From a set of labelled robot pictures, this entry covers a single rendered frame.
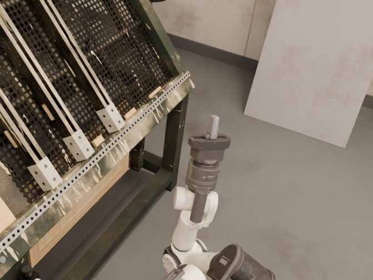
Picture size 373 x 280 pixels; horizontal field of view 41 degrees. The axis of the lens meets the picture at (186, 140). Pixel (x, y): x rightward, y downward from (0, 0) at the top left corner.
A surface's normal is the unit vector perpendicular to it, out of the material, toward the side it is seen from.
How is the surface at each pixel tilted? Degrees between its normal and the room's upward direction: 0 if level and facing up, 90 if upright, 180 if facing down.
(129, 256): 0
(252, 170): 0
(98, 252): 0
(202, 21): 90
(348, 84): 73
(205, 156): 78
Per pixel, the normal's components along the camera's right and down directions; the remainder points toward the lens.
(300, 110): -0.34, 0.29
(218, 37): -0.40, 0.54
